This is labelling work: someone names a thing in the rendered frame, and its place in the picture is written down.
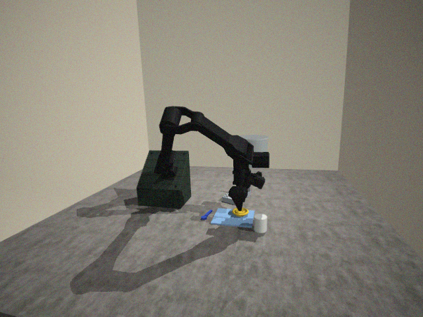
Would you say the yellow plate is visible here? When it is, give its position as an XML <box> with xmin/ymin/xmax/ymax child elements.
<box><xmin>232</xmin><ymin>208</ymin><xmax>249</xmax><ymax>217</ymax></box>

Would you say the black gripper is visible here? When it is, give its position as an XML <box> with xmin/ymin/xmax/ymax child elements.
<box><xmin>229</xmin><ymin>167</ymin><xmax>251</xmax><ymax>211</ymax></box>

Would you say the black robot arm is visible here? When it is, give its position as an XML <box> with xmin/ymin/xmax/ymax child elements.
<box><xmin>154</xmin><ymin>106</ymin><xmax>270</xmax><ymax>189</ymax></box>

